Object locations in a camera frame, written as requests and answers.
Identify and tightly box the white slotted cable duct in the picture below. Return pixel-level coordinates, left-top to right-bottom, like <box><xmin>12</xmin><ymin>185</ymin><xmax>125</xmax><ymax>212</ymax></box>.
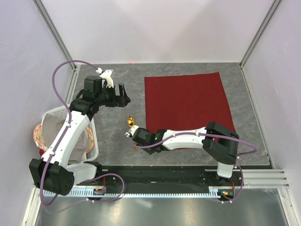
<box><xmin>42</xmin><ymin>186</ymin><xmax>236</xmax><ymax>199</ymax></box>

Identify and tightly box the right aluminium frame post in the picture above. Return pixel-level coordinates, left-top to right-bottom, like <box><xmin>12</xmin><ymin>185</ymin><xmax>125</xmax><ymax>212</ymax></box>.
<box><xmin>239</xmin><ymin>0</ymin><xmax>282</xmax><ymax>69</ymax></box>

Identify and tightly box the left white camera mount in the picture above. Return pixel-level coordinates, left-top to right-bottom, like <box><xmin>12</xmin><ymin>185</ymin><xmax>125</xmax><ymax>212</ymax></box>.
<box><xmin>95</xmin><ymin>68</ymin><xmax>115</xmax><ymax>88</ymax></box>

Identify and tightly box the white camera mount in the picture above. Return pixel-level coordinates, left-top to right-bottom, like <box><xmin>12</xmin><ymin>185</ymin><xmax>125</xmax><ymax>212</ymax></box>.
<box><xmin>95</xmin><ymin>68</ymin><xmax>115</xmax><ymax>88</ymax></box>
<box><xmin>125</xmin><ymin>125</ymin><xmax>139</xmax><ymax>137</ymax></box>

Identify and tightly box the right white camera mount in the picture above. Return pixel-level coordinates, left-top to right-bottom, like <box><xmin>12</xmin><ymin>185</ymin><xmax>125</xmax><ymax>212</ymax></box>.
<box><xmin>125</xmin><ymin>125</ymin><xmax>139</xmax><ymax>137</ymax></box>

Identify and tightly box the red cloth in basket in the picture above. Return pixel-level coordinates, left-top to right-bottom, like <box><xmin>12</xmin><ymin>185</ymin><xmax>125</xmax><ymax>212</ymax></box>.
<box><xmin>39</xmin><ymin>149</ymin><xmax>45</xmax><ymax>157</ymax></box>

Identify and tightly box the aluminium frame post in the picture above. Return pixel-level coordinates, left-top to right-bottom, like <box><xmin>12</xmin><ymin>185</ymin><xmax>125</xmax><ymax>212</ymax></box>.
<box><xmin>239</xmin><ymin>0</ymin><xmax>282</xmax><ymax>69</ymax></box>
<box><xmin>32</xmin><ymin>0</ymin><xmax>72</xmax><ymax>61</ymax></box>

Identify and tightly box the red cloth napkin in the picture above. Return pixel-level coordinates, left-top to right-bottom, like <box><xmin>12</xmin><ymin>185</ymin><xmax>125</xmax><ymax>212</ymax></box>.
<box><xmin>144</xmin><ymin>73</ymin><xmax>235</xmax><ymax>132</ymax></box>

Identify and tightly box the gold spoon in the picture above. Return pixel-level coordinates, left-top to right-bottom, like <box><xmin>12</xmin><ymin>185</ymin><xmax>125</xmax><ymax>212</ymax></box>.
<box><xmin>127</xmin><ymin>115</ymin><xmax>138</xmax><ymax>152</ymax></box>

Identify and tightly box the left aluminium frame post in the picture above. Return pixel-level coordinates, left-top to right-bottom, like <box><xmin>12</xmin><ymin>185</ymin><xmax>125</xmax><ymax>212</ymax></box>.
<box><xmin>32</xmin><ymin>0</ymin><xmax>72</xmax><ymax>61</ymax></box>

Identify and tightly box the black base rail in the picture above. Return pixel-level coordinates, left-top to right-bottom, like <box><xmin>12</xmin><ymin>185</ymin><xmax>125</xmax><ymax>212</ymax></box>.
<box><xmin>75</xmin><ymin>164</ymin><xmax>245</xmax><ymax>189</ymax></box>

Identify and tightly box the white plastic basket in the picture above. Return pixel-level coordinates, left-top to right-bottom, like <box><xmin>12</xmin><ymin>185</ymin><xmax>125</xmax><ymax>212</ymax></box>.
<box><xmin>33</xmin><ymin>106</ymin><xmax>95</xmax><ymax>164</ymax></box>

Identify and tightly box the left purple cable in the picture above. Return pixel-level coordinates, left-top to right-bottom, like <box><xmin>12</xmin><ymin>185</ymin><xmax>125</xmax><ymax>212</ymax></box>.
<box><xmin>39</xmin><ymin>60</ymin><xmax>103</xmax><ymax>207</ymax></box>

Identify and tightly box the patterned plate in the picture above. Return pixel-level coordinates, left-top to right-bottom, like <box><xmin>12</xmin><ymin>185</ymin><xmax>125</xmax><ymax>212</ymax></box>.
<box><xmin>33</xmin><ymin>124</ymin><xmax>95</xmax><ymax>153</ymax></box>

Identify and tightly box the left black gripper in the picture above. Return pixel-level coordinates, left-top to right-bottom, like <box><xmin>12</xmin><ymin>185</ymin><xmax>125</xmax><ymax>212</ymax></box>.
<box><xmin>96</xmin><ymin>83</ymin><xmax>130</xmax><ymax>107</ymax></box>

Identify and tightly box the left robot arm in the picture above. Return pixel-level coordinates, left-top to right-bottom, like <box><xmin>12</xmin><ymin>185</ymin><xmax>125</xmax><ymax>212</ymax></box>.
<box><xmin>29</xmin><ymin>70</ymin><xmax>131</xmax><ymax>196</ymax></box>

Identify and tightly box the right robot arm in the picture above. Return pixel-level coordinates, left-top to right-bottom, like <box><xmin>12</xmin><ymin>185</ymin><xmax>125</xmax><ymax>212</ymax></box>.
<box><xmin>125</xmin><ymin>122</ymin><xmax>239</xmax><ymax>186</ymax></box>

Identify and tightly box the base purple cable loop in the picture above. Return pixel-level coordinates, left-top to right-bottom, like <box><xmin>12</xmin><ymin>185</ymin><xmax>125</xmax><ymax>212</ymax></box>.
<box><xmin>42</xmin><ymin>173</ymin><xmax>127</xmax><ymax>214</ymax></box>

